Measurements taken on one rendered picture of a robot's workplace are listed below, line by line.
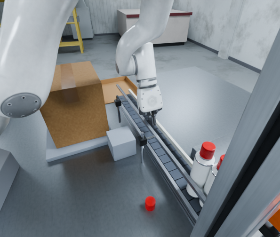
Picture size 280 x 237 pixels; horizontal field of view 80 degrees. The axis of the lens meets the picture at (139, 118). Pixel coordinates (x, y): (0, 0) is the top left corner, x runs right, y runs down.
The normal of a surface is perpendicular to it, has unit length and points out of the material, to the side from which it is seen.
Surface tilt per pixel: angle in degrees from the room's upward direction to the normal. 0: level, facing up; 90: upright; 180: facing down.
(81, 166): 0
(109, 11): 90
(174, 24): 90
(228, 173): 90
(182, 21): 90
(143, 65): 72
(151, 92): 67
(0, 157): 46
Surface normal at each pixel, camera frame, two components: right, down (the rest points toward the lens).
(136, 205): -0.01, -0.81
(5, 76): 0.49, 0.32
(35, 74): 0.83, 0.35
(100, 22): 0.22, 0.58
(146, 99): 0.29, 0.24
